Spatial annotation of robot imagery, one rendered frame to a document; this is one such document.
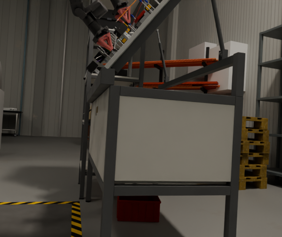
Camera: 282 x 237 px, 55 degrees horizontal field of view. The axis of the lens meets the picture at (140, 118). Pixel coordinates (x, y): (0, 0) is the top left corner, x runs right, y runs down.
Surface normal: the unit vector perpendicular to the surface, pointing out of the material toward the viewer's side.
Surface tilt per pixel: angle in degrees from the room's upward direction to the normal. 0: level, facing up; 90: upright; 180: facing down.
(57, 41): 90
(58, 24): 90
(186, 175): 90
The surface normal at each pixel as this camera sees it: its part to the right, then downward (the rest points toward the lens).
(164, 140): 0.24, 0.00
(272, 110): -0.94, -0.07
